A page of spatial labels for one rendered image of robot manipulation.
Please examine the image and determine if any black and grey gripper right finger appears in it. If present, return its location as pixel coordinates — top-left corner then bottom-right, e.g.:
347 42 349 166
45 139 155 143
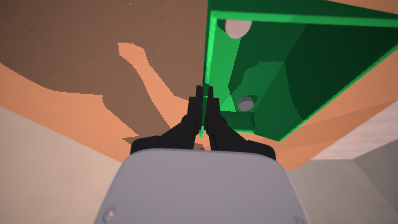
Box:
204 86 276 160

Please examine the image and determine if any green bin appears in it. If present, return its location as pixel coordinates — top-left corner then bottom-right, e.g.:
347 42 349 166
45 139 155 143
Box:
199 0 398 142

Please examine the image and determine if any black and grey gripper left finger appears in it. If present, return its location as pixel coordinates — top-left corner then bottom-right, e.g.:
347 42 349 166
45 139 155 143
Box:
130 85 203 155

